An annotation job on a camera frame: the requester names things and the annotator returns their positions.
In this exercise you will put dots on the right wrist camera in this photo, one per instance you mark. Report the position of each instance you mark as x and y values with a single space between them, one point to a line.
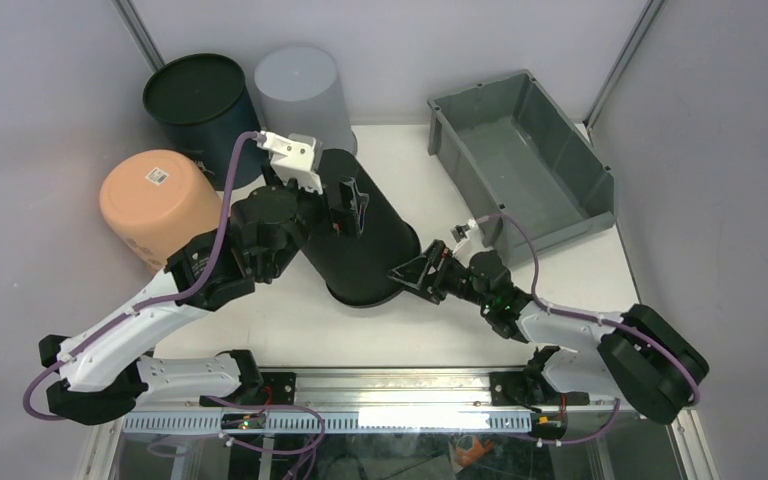
463 235

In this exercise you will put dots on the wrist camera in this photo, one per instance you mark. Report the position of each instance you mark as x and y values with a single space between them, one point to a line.
294 159
463 235

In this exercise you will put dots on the aluminium frame rail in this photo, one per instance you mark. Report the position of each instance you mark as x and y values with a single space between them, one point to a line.
316 388

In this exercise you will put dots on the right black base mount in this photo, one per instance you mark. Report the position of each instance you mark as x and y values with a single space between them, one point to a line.
529 389

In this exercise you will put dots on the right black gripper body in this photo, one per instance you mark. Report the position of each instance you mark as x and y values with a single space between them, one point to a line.
455 280

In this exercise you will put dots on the grey plastic bucket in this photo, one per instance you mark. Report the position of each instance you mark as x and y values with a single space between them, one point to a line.
301 92

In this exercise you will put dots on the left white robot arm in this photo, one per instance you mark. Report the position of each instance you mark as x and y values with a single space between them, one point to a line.
107 371

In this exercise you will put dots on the black cylindrical bin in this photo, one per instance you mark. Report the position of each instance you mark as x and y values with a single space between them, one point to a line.
355 270

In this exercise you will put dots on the white slotted cable duct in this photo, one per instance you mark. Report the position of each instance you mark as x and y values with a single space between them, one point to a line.
367 420

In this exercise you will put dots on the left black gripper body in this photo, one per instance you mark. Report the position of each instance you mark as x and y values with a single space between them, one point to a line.
341 220

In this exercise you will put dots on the orange object under table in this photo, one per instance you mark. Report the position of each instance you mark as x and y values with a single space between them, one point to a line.
465 450

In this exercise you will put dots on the small green circuit board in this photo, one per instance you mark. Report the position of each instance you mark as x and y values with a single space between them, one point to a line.
245 422

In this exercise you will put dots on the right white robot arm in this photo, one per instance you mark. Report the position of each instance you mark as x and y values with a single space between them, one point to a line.
635 356

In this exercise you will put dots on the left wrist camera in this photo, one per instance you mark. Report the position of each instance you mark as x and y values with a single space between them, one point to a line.
294 159

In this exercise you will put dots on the orange plastic bucket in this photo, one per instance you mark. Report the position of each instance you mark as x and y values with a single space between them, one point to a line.
156 201

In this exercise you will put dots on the dark blue cylindrical container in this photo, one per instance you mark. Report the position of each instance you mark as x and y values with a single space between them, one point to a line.
202 105

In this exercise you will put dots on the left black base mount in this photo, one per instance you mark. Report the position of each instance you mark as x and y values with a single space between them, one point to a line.
268 391

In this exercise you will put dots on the grey storage crate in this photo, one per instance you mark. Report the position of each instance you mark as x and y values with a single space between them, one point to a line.
518 159

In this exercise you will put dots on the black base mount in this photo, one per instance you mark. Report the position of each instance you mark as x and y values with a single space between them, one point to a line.
268 391
529 389

